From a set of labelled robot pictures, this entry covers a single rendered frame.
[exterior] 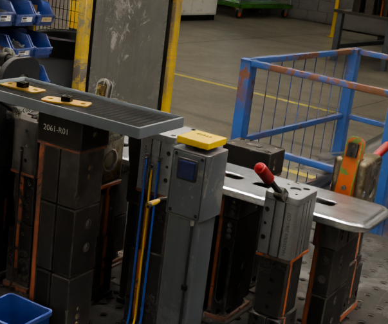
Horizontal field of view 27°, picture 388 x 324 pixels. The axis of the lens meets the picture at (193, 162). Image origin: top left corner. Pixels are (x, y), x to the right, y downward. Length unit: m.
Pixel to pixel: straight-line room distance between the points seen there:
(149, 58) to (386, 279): 3.58
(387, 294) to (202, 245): 0.77
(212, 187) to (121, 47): 3.92
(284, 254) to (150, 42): 4.06
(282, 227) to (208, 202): 0.17
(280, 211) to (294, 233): 0.04
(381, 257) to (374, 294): 0.26
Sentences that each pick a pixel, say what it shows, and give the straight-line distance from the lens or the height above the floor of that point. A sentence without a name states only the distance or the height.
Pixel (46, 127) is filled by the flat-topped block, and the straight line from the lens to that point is 1.44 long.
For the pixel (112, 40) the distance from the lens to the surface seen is 5.09.
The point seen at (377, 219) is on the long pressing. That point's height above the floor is 1.00.
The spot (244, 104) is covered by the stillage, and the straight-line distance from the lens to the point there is 3.76.
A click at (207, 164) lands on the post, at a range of 1.27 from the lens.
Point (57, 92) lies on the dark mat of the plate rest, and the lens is 1.51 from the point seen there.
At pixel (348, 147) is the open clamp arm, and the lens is 1.70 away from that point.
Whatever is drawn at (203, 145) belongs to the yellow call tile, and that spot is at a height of 1.15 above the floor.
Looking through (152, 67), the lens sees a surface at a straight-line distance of 5.47.
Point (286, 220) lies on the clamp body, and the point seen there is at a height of 1.02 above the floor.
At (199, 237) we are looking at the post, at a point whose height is 1.00.
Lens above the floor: 1.47
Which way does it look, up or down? 16 degrees down
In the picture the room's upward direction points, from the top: 7 degrees clockwise
